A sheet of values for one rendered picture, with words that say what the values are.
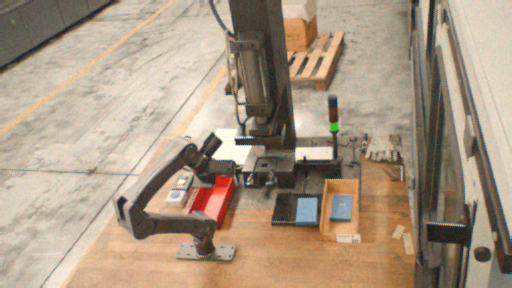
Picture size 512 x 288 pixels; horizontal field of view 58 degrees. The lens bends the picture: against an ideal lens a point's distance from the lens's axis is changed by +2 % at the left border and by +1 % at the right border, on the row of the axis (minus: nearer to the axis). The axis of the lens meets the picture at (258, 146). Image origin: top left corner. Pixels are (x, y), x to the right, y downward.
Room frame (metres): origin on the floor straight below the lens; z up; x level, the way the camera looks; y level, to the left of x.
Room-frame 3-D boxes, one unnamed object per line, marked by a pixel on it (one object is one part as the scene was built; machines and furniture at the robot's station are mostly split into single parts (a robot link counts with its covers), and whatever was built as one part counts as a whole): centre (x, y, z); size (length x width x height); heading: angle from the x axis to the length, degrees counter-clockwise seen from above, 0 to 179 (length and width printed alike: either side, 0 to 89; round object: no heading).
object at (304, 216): (1.24, -0.13, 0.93); 0.15 x 0.07 x 0.03; 167
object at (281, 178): (1.49, -0.03, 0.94); 0.20 x 0.10 x 0.07; 74
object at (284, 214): (1.28, -0.10, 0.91); 0.17 x 0.16 x 0.02; 74
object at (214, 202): (1.38, 0.21, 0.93); 0.25 x 0.12 x 0.06; 164
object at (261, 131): (1.56, -0.03, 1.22); 0.26 x 0.18 x 0.30; 164
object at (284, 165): (1.49, -0.03, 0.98); 0.20 x 0.10 x 0.01; 74
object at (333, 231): (1.21, -0.25, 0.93); 0.25 x 0.13 x 0.08; 164
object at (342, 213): (1.24, -0.26, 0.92); 0.15 x 0.07 x 0.03; 163
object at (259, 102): (1.49, -0.02, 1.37); 0.11 x 0.09 x 0.30; 74
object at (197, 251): (1.15, 0.23, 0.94); 0.20 x 0.07 x 0.08; 74
